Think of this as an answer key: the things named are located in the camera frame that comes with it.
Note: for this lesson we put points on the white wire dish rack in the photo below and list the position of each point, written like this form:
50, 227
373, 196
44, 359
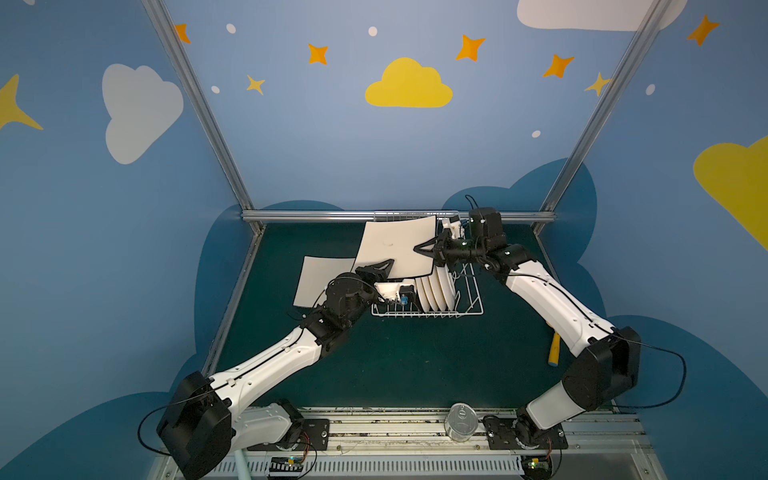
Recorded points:
468, 300

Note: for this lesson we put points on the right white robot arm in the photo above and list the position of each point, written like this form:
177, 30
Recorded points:
606, 359

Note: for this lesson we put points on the black square plate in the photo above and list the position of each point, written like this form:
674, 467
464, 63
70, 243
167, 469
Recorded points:
409, 296

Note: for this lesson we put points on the right circuit board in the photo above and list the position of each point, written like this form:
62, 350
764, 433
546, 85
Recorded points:
536, 468

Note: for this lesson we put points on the left circuit board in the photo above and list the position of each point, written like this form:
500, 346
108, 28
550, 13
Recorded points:
290, 466

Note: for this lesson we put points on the circuit board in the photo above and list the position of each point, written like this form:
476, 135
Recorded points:
536, 468
290, 466

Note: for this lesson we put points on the light blue spatula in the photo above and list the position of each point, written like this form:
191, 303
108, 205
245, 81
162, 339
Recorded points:
242, 468

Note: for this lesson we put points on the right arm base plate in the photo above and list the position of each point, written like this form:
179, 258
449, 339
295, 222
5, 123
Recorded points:
513, 434

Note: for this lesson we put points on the white square plate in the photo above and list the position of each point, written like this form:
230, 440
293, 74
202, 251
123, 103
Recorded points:
395, 240
315, 275

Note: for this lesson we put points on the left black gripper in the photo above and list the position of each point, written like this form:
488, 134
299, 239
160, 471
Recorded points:
372, 273

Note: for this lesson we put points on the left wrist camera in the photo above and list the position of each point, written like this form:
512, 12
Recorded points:
389, 291

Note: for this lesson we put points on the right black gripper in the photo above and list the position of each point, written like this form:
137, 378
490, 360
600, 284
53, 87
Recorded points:
445, 245

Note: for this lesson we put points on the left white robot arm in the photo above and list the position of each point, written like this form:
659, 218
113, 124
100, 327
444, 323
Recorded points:
206, 418

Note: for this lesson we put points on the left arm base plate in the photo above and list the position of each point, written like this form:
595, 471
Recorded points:
312, 433

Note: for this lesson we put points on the yellow handled brush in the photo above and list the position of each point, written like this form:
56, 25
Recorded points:
554, 351

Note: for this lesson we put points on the aluminium frame rail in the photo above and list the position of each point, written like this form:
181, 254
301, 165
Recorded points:
305, 216

